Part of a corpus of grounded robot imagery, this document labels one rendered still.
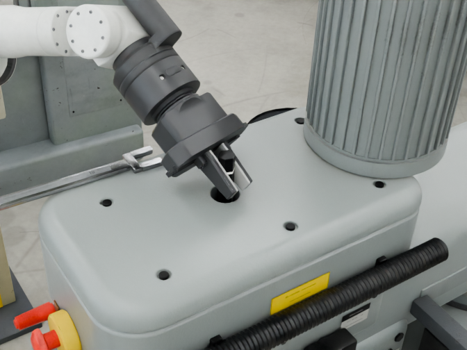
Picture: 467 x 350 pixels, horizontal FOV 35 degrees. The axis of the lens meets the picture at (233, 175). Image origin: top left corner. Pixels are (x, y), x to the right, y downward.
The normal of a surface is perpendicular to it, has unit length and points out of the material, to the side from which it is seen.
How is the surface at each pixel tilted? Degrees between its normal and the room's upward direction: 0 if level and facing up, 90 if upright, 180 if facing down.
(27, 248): 0
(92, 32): 67
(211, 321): 90
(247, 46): 0
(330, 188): 0
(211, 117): 30
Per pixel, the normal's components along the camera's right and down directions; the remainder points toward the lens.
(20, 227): 0.04, -0.79
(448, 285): 0.55, 0.53
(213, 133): 0.40, -0.46
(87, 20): -0.44, 0.18
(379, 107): -0.25, 0.58
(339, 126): -0.68, 0.43
